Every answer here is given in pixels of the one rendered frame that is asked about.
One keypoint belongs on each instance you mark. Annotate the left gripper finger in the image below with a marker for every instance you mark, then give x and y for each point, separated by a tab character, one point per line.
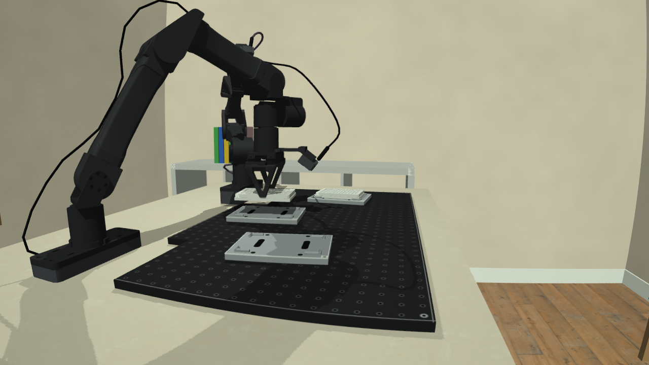
226	83

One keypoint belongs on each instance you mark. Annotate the white rectangular plate holder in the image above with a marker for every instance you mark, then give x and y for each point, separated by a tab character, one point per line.
281	248

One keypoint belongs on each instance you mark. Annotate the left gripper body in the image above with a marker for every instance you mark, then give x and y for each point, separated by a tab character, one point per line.
237	90

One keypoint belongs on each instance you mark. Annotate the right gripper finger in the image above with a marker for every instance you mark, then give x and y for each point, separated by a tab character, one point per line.
279	170
267	168

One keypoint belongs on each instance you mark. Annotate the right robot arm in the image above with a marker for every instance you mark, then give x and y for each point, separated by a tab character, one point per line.
97	173

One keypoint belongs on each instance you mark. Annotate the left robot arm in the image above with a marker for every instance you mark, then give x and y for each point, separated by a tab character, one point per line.
240	144

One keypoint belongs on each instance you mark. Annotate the black perforated breadboard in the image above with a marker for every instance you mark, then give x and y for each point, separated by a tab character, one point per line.
376	277

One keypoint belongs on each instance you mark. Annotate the white well plate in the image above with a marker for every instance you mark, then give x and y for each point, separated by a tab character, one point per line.
275	195
340	193

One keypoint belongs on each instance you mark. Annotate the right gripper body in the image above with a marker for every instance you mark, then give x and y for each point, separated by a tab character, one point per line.
266	146

